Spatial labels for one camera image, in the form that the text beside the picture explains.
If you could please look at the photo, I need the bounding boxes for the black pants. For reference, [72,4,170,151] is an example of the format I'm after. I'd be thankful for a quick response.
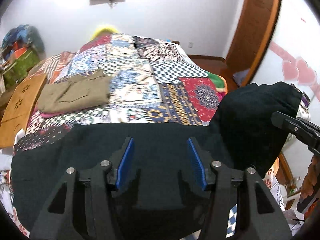
[11,82,302,239]

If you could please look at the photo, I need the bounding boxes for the person's right hand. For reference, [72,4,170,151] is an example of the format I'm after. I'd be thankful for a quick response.
[300,155,319,199]

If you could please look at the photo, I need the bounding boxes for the white sliding wardrobe door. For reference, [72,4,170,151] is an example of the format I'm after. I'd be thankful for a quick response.
[251,0,320,181]

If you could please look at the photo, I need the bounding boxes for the folded khaki pants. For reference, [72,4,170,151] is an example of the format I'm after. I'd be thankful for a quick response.
[37,70,112,114]

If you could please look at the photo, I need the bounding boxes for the green pink fleece blanket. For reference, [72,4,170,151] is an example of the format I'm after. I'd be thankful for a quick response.
[207,72,228,97]

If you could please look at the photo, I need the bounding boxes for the colourful patchwork quilt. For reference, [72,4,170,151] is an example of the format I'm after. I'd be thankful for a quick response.
[14,34,223,152]

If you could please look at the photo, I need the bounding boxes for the wooden board with cutouts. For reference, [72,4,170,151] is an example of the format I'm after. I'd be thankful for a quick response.
[0,74,47,148]

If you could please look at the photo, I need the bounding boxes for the wooden door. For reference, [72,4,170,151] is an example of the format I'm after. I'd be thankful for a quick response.
[226,0,281,89]

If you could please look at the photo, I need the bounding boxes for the yellow foam tube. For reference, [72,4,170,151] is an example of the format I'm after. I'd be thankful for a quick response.
[90,26,120,41]

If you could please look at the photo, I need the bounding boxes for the green storage box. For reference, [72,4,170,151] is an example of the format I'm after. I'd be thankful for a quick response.
[3,49,40,89]

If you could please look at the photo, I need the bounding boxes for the pile of clothes on box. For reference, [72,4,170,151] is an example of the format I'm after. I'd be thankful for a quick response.
[1,24,45,60]

